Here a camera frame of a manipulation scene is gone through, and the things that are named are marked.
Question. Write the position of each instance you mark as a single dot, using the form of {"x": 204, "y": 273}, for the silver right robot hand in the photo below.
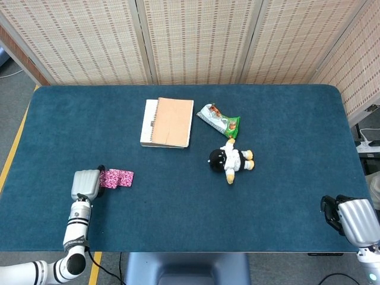
{"x": 356, "y": 219}

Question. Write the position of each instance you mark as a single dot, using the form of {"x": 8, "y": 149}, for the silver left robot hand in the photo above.
{"x": 86, "y": 184}

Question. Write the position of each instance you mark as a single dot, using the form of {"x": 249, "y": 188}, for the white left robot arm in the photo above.
{"x": 77, "y": 225}

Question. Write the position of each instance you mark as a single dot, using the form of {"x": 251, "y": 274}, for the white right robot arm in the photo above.
{"x": 369, "y": 261}

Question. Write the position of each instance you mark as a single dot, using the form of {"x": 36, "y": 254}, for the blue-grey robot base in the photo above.
{"x": 187, "y": 268}

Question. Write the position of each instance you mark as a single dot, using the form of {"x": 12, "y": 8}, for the white power strip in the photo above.
{"x": 368, "y": 145}

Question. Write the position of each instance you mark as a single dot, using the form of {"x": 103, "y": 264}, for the yellow floor tape line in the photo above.
{"x": 12, "y": 154}

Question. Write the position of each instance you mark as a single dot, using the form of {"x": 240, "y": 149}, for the white and brown cardboard box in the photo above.
{"x": 147, "y": 124}

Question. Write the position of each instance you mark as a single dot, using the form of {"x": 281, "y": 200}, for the tan spiral notebook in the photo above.
{"x": 172, "y": 121}

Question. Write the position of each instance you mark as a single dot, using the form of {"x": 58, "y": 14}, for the black-headed plush doll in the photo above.
{"x": 231, "y": 160}

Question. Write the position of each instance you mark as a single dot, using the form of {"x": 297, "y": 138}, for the woven bamboo screen panel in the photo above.
{"x": 297, "y": 38}
{"x": 359, "y": 65}
{"x": 26, "y": 56}
{"x": 83, "y": 38}
{"x": 199, "y": 38}

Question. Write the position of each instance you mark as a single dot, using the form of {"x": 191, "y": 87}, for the green and silver snack bag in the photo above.
{"x": 218, "y": 118}

